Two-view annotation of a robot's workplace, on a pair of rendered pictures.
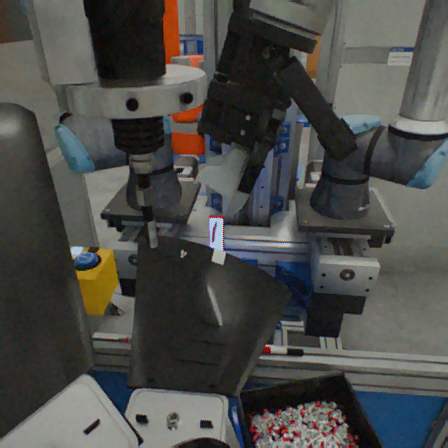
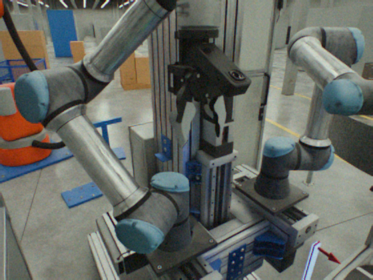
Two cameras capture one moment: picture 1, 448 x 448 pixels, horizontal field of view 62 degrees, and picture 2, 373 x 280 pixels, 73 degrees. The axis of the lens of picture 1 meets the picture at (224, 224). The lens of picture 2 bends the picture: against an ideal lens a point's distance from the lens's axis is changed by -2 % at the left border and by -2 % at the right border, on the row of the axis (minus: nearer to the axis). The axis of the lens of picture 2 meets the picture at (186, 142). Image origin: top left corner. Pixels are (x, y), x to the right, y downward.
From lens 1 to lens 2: 0.70 m
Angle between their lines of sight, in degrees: 35
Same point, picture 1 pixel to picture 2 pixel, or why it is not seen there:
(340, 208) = (284, 193)
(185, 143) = (22, 156)
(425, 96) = (325, 128)
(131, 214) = (180, 260)
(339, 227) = (290, 204)
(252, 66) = not seen: outside the picture
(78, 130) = (150, 218)
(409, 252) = not seen: hidden behind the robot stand
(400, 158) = (316, 159)
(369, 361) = (344, 271)
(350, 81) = not seen: hidden behind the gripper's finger
